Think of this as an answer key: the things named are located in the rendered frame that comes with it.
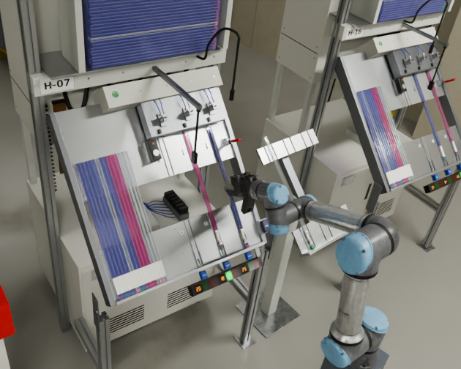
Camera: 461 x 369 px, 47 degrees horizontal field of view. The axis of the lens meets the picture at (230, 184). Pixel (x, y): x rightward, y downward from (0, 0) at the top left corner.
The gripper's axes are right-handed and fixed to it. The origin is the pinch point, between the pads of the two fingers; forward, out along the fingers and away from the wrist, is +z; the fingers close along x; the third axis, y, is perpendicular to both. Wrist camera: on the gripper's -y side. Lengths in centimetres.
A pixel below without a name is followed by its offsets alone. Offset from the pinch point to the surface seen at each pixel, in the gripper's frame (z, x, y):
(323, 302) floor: 28, -65, -88
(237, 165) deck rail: 2.9, -7.9, 7.4
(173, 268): -4.9, 33.1, -21.5
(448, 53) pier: 77, -260, 25
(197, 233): -2.5, 19.1, -12.5
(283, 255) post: 13, -32, -44
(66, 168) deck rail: 6, 60, 24
